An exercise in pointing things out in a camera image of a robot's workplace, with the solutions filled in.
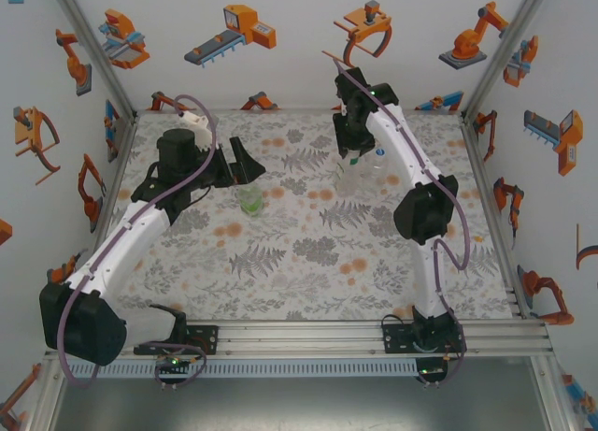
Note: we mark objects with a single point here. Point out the green glass cup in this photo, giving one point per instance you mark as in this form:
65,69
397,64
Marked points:
251,202

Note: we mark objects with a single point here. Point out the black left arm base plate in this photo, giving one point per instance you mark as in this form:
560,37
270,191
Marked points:
210,340

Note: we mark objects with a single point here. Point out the floral patterned tablecloth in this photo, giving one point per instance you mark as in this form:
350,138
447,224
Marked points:
299,300

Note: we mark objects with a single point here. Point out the aluminium side rail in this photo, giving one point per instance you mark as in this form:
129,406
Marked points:
474,160
119,169

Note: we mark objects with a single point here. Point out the bottle with green white label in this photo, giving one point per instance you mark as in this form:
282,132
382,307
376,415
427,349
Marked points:
348,181

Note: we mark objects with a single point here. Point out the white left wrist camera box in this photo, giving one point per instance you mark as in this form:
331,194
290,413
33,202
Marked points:
196,127

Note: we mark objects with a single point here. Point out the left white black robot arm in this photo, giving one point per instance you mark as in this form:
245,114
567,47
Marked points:
117,248

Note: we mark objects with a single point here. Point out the small green-lit circuit board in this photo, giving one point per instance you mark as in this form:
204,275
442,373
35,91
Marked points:
430,370
174,362

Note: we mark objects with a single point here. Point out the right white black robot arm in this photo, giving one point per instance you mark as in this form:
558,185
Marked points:
420,211

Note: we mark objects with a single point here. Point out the aluminium rail frame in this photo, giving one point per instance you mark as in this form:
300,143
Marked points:
299,337

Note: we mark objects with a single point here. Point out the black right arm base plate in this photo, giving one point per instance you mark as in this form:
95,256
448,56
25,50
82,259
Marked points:
392,337

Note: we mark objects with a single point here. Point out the aluminium corner post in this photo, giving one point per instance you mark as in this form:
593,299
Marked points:
93,52
504,47

